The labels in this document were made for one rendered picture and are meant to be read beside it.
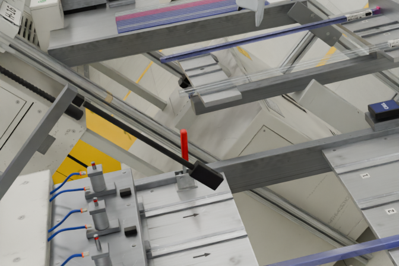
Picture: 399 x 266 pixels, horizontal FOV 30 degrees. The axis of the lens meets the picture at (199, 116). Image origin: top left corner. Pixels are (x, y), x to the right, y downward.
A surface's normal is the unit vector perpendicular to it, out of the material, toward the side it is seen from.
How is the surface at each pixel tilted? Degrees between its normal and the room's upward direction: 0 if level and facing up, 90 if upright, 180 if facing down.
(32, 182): 44
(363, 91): 0
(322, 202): 90
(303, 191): 90
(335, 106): 90
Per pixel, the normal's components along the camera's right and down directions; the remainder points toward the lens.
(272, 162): 0.15, 0.42
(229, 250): -0.16, -0.88
